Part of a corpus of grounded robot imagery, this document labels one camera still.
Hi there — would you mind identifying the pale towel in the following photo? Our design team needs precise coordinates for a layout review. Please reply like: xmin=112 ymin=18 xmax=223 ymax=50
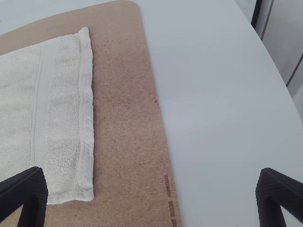
xmin=0 ymin=26 xmax=95 ymax=206

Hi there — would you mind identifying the cork mat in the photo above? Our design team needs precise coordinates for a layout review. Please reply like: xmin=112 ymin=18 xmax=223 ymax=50
xmin=0 ymin=0 xmax=183 ymax=227

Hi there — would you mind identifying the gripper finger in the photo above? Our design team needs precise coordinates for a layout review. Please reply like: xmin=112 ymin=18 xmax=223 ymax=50
xmin=0 ymin=166 xmax=50 ymax=227
xmin=255 ymin=167 xmax=303 ymax=227

